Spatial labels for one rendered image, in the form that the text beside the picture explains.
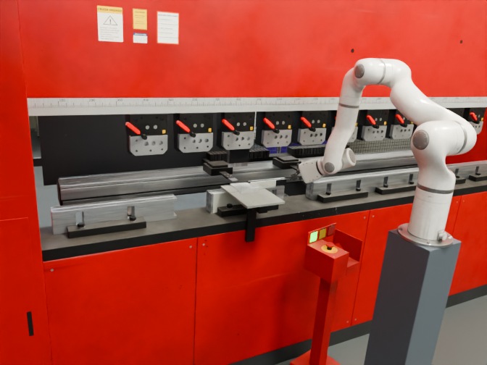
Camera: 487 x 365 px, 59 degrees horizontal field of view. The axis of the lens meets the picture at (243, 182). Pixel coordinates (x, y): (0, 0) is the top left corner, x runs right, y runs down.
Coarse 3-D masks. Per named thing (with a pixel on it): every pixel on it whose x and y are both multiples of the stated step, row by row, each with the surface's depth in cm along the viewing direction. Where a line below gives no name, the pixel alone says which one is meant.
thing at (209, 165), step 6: (210, 162) 218; (216, 162) 219; (222, 162) 220; (204, 168) 220; (210, 168) 213; (216, 168) 214; (222, 168) 215; (228, 168) 216; (210, 174) 214; (216, 174) 214; (222, 174) 211; (228, 174) 211; (234, 180) 203
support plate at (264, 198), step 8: (256, 184) 201; (256, 192) 190; (264, 192) 191; (240, 200) 180; (248, 200) 180; (256, 200) 181; (264, 200) 182; (272, 200) 182; (280, 200) 183; (248, 208) 174
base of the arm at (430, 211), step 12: (420, 192) 149; (420, 204) 150; (432, 204) 147; (444, 204) 147; (420, 216) 150; (432, 216) 148; (444, 216) 149; (408, 228) 157; (420, 228) 151; (432, 228) 149; (444, 228) 152; (408, 240) 152; (420, 240) 150; (432, 240) 151; (444, 240) 151
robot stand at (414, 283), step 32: (384, 256) 162; (416, 256) 150; (448, 256) 152; (384, 288) 164; (416, 288) 152; (448, 288) 159; (384, 320) 166; (416, 320) 154; (384, 352) 168; (416, 352) 162
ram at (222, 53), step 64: (64, 0) 143; (128, 0) 152; (192, 0) 162; (256, 0) 174; (320, 0) 187; (384, 0) 202; (448, 0) 220; (64, 64) 149; (128, 64) 159; (192, 64) 170; (256, 64) 182; (320, 64) 197; (448, 64) 235
